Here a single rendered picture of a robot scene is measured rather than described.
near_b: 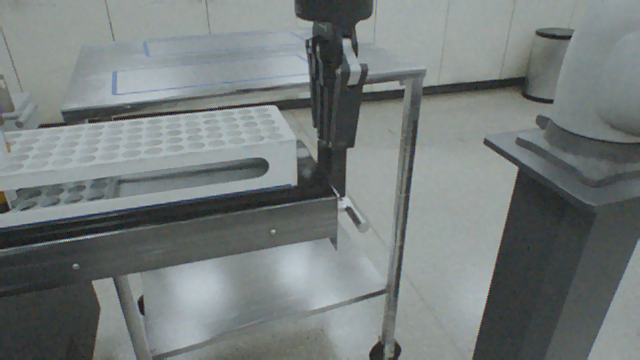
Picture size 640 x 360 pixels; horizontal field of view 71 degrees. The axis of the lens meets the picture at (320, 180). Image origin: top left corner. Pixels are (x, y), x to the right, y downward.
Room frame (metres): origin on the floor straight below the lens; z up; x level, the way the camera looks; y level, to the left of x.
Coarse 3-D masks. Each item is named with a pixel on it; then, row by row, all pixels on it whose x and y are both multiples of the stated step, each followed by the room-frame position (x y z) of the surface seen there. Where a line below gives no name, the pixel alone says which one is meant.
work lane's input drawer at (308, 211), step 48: (288, 192) 0.38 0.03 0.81; (336, 192) 0.39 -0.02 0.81; (0, 240) 0.30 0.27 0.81; (48, 240) 0.31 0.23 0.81; (96, 240) 0.31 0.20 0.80; (144, 240) 0.33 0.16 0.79; (192, 240) 0.34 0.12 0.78; (240, 240) 0.35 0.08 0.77; (288, 240) 0.36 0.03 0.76; (336, 240) 0.38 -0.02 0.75; (0, 288) 0.29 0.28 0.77; (48, 288) 0.30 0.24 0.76
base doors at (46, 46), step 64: (0, 0) 2.36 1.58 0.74; (64, 0) 2.44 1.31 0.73; (128, 0) 2.53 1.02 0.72; (192, 0) 2.61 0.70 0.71; (256, 0) 2.73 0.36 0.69; (384, 0) 2.96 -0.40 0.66; (448, 0) 3.09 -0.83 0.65; (576, 0) 3.40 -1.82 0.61; (0, 64) 2.33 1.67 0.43; (64, 64) 2.42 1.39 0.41; (448, 64) 3.11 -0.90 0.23; (512, 64) 3.27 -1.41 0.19
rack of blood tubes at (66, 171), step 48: (48, 144) 0.38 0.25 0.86; (96, 144) 0.37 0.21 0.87; (144, 144) 0.38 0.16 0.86; (192, 144) 0.38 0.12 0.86; (240, 144) 0.37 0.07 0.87; (288, 144) 0.38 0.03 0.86; (48, 192) 0.35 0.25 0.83; (96, 192) 0.35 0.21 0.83; (144, 192) 0.38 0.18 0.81; (192, 192) 0.36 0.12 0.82
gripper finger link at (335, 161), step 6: (342, 144) 0.41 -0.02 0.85; (348, 144) 0.42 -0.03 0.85; (330, 150) 0.43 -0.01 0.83; (336, 150) 0.43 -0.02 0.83; (342, 150) 0.43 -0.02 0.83; (330, 156) 0.43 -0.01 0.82; (336, 156) 0.43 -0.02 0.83; (342, 156) 0.43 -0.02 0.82; (330, 162) 0.43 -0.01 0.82; (336, 162) 0.43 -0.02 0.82; (342, 162) 0.43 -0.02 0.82; (330, 168) 0.43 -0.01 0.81; (336, 168) 0.43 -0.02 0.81; (342, 168) 0.43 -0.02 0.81; (330, 174) 0.43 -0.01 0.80; (336, 174) 0.43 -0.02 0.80
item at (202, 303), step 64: (128, 64) 0.83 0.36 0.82; (192, 64) 0.83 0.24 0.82; (256, 64) 0.83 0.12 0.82; (384, 64) 0.83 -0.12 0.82; (256, 256) 0.94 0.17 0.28; (320, 256) 0.94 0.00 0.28; (128, 320) 0.60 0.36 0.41; (192, 320) 0.72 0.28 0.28; (256, 320) 0.72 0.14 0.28; (384, 320) 0.82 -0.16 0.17
